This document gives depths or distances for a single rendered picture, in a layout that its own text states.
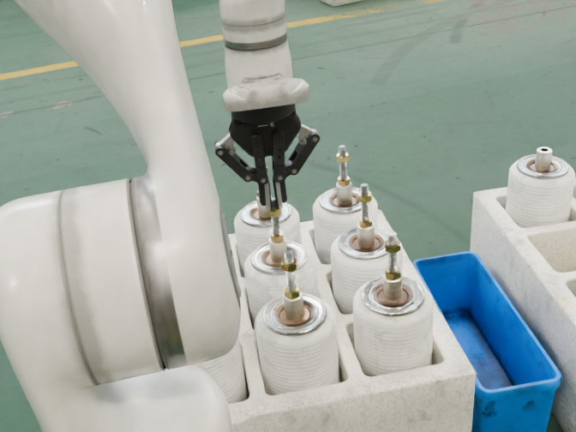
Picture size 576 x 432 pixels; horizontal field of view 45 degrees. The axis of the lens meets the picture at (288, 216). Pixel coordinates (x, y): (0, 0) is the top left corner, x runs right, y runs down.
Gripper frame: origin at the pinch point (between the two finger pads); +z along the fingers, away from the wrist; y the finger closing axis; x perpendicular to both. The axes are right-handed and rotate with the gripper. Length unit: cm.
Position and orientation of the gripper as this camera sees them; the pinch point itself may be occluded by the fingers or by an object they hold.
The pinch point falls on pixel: (272, 193)
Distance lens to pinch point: 87.1
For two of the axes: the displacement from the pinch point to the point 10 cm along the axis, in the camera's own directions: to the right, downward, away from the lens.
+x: 1.5, 5.0, -8.5
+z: 0.8, 8.5, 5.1
